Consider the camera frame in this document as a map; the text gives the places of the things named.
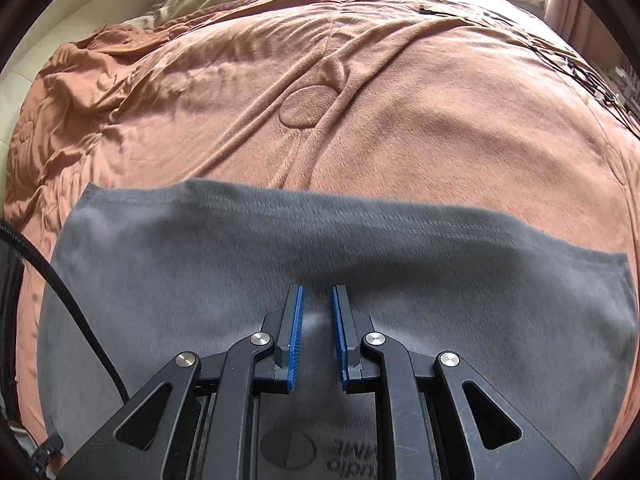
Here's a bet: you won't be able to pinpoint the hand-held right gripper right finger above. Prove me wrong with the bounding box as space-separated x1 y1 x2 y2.
330 285 581 480

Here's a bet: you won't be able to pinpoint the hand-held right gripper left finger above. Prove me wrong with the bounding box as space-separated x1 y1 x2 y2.
59 284 305 480

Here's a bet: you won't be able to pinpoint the grey t-shirt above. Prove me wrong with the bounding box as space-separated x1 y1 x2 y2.
36 178 640 480

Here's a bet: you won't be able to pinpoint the orange-brown blanket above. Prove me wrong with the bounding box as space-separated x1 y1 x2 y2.
2 0 640 411

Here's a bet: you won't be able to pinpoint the cream leather headboard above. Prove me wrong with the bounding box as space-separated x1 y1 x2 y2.
0 0 181 156

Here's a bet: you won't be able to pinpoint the pink curtain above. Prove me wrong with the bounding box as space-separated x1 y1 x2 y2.
542 0 601 46

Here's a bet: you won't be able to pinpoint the thick black gripper cable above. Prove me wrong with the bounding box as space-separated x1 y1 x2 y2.
0 217 131 406

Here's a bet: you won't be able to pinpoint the black cables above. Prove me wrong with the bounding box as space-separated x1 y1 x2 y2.
417 5 640 136

